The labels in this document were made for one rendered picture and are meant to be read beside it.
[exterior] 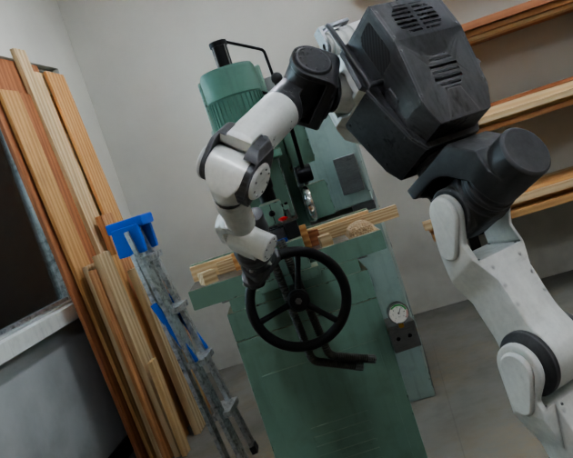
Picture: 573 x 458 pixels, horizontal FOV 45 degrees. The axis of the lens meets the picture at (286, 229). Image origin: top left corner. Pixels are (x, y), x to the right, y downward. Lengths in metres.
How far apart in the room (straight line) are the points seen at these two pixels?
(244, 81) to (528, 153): 1.00
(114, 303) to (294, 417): 1.47
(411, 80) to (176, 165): 3.30
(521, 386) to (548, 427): 0.10
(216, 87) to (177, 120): 2.49
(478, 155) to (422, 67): 0.22
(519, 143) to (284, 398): 1.10
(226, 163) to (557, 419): 0.85
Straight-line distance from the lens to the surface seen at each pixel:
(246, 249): 1.57
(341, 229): 2.21
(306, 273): 1.97
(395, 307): 2.04
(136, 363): 3.44
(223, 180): 1.35
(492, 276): 1.51
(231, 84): 2.13
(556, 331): 1.53
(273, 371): 2.12
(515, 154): 1.41
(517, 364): 1.51
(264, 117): 1.39
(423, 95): 1.46
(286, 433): 2.18
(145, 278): 2.94
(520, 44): 4.57
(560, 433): 1.60
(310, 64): 1.48
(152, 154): 4.68
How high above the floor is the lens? 1.16
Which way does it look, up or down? 5 degrees down
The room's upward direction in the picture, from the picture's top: 18 degrees counter-clockwise
